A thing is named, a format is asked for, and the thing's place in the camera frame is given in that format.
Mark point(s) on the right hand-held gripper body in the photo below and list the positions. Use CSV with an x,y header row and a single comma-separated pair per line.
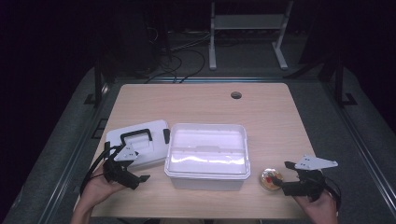
x,y
313,183

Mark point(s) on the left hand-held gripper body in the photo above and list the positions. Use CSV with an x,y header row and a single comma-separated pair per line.
x,y
113,171

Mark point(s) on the clear round fruit jelly cup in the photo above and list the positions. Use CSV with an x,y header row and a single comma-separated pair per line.
x,y
267,181

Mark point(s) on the white plastic storage box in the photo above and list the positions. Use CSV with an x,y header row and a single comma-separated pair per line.
x,y
207,149

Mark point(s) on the person's left hand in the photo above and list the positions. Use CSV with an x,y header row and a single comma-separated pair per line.
x,y
96,189

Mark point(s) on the person's right hand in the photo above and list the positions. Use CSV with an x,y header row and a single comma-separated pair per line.
x,y
323,210

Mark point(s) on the white metal stand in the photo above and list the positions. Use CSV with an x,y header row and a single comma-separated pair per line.
x,y
249,21

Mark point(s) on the black bracket beside table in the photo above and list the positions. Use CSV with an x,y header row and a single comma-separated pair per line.
x,y
101,124

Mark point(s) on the black metal post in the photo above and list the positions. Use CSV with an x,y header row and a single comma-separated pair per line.
x,y
339,84
98,84

